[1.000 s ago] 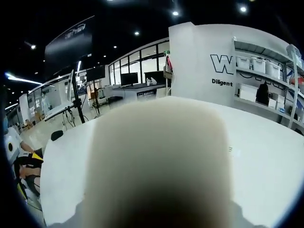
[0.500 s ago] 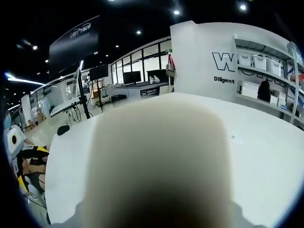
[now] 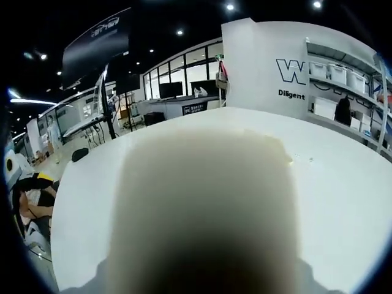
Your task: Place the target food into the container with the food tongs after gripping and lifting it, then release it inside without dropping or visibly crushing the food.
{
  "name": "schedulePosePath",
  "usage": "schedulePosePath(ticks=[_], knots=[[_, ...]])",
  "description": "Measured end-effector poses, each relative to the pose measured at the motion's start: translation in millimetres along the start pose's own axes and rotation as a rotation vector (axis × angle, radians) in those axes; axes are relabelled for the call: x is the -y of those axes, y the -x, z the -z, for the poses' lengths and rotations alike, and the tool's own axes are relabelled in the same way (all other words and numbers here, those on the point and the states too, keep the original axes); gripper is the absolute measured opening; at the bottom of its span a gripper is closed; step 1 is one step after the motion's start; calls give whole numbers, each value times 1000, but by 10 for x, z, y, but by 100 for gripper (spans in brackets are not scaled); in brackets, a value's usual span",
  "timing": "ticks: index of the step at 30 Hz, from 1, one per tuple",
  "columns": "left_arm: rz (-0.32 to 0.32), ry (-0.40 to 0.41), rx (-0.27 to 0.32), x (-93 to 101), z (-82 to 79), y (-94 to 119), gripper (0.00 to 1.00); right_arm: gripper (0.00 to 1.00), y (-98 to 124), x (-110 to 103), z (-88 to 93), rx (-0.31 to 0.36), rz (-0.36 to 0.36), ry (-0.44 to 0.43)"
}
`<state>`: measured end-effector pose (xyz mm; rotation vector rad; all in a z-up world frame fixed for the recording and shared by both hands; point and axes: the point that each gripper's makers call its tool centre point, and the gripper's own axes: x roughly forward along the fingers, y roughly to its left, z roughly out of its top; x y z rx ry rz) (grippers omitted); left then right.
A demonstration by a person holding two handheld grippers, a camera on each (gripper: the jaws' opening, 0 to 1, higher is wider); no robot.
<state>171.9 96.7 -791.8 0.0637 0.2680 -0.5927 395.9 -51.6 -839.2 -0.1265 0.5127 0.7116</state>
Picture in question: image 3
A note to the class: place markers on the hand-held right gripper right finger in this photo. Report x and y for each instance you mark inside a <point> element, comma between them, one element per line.
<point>309,284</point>

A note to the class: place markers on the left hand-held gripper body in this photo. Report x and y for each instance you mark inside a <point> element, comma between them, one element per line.
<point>20,171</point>

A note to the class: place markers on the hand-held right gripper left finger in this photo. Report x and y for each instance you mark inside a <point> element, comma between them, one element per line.
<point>98,284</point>

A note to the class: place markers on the cream food tongs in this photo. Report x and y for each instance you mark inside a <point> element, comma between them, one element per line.
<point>208,199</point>

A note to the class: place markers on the person's left hand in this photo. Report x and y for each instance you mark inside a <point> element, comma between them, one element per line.
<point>36,211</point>

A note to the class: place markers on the black office chair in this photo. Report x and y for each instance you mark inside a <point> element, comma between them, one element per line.
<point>80,154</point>

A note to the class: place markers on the white desk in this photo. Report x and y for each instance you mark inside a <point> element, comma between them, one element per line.
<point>81,126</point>

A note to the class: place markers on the white panel on black stand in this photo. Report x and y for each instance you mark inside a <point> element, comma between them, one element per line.
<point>98,92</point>

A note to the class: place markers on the black box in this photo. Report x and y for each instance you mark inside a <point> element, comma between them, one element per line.
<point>154,119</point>

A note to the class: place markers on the black screen on tripod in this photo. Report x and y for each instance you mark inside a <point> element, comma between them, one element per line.
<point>127,83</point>

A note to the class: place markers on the black hanging banner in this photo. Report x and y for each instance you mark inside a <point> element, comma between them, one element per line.
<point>98,46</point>

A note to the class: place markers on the black reception counter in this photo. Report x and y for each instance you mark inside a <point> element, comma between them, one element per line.
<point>171,108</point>

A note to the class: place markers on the black desktop monitor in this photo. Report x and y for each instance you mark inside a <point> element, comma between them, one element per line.
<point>170,90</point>

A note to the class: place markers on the black backpack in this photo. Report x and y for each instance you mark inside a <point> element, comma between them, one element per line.
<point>342,111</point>

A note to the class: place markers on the white cardboard box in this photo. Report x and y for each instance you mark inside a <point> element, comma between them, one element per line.
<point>324,107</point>

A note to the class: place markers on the grey metal shelf rack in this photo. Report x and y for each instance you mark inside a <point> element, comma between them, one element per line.
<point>382,122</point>

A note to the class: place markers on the white plastic bag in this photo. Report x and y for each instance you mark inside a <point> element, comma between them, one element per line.
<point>199,92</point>

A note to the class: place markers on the white pole stand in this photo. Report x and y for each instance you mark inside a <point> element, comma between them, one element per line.
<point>220,98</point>

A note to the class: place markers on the beige hanging bag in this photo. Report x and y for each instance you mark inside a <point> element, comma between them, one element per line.
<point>222,82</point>

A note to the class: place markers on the group of white storage bins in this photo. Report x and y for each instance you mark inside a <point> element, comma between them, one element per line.
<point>337,73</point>

